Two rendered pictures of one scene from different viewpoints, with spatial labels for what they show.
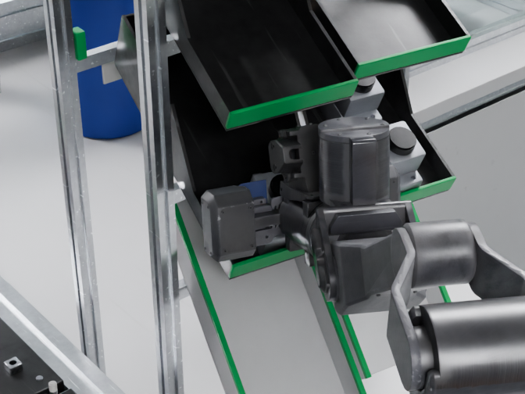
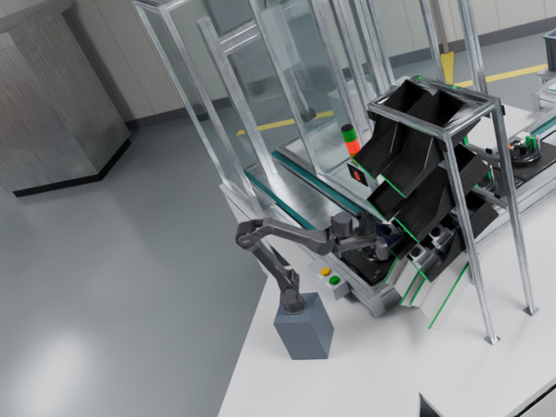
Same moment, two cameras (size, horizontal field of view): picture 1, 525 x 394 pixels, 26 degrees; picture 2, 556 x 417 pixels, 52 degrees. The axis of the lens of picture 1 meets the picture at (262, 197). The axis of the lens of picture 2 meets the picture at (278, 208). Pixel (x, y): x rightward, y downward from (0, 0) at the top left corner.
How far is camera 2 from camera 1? 2.02 m
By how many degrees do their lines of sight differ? 92
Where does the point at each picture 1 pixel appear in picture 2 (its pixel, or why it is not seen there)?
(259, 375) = (405, 277)
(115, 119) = not seen: outside the picture
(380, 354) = (428, 310)
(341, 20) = (418, 208)
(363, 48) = (409, 218)
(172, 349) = not seen: hidden behind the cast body
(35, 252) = (543, 232)
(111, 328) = (496, 262)
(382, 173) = (336, 229)
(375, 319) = (434, 302)
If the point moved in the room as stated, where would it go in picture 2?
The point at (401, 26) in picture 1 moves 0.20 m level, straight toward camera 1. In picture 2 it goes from (421, 222) to (356, 227)
